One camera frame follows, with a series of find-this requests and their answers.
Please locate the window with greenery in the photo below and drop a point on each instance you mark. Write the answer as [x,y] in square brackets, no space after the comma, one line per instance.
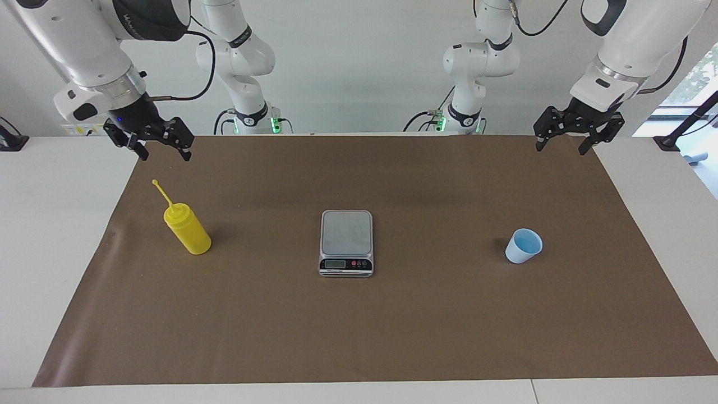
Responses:
[701,78]

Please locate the silver digital kitchen scale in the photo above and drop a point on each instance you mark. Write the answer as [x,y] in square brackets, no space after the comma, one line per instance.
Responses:
[346,235]

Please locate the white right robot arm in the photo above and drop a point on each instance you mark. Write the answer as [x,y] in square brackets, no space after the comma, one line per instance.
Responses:
[84,50]

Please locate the brown table mat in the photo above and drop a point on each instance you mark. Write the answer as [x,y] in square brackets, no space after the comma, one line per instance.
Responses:
[449,314]

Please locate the yellow squeeze bottle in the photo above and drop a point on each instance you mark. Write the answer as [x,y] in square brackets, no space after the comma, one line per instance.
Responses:
[188,230]

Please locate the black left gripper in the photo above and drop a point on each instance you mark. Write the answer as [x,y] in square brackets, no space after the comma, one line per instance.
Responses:
[586,116]

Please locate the black stand with pole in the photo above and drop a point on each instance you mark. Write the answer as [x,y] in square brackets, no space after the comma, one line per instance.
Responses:
[667,141]

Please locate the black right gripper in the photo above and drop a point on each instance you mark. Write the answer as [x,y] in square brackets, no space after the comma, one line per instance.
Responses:
[137,115]

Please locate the light blue roll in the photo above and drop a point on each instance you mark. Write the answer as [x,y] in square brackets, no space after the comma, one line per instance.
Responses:
[695,158]

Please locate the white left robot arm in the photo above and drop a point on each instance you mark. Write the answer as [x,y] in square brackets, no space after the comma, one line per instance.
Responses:
[645,39]

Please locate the light blue plastic cup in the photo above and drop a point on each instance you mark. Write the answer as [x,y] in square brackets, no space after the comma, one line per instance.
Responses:
[521,249]

